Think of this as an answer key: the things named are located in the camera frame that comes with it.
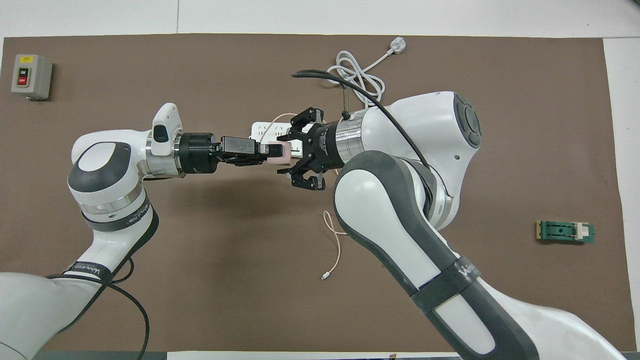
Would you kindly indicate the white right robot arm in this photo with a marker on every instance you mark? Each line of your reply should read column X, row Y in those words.
column 425, row 140

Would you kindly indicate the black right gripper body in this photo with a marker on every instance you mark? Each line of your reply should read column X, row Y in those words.
column 325, row 147

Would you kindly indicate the white power strip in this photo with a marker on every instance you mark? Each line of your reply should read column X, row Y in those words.
column 260, row 131

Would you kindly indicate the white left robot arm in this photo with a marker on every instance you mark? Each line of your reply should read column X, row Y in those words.
column 100, row 165

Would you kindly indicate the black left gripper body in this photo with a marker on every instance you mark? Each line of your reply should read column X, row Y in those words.
column 197, row 154

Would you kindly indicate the green circuit board module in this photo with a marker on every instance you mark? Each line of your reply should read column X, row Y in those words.
column 560, row 232

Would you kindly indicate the pink charger block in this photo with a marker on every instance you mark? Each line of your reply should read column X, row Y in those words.
column 280, row 154

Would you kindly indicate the brown table mat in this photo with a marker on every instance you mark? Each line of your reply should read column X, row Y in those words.
column 250, row 300

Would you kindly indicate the grey on-off switch box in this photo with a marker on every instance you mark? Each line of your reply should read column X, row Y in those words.
column 32, row 75

